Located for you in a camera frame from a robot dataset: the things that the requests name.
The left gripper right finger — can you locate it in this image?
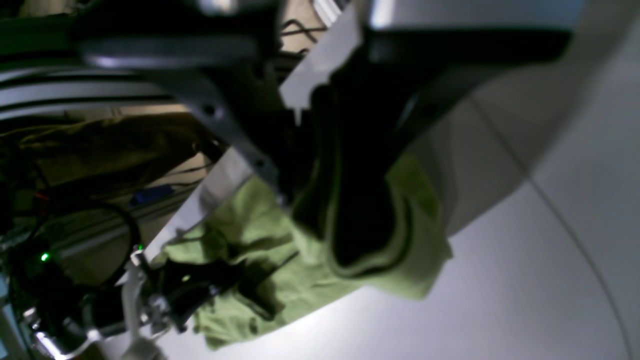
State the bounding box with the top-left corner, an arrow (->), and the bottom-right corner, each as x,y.
320,0 -> 586,171

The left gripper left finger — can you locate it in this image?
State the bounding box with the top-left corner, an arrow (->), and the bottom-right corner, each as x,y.
75,0 -> 301,206

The green T-shirt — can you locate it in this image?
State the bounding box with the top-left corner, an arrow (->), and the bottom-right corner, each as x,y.
152,85 -> 453,350

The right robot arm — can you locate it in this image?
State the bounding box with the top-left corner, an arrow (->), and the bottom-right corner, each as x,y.
1,203 -> 275,360

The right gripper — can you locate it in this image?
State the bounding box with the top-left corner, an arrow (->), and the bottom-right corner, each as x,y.
121,247 -> 275,360

